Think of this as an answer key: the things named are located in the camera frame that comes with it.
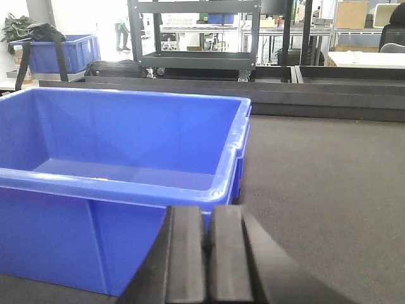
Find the large blue plastic bin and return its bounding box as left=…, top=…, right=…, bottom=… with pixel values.
left=1, top=87, right=251, bottom=296

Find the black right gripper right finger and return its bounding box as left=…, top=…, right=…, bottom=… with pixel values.
left=208, top=205, right=353, bottom=303

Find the cardboard box on shelf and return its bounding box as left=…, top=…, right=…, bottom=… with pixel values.
left=335, top=1, right=368, bottom=30

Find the black bag with straps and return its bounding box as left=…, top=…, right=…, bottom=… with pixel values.
left=13, top=23, right=68, bottom=91

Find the white table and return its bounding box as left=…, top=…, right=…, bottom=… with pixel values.
left=328, top=51, right=404, bottom=69

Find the distant blue bin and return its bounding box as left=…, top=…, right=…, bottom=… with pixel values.
left=10, top=34, right=101, bottom=73

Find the black conveyor side frame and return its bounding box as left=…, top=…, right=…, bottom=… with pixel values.
left=39, top=66, right=404, bottom=123

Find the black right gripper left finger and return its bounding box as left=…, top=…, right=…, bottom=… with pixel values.
left=116, top=206, right=207, bottom=303

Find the black metal utility cart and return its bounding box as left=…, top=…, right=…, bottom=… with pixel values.
left=127, top=1, right=261, bottom=82

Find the green potted plant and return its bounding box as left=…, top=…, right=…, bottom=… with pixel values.
left=1, top=13, right=34, bottom=56

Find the dark green conveyor belt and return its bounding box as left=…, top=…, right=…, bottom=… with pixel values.
left=0, top=114, right=405, bottom=304

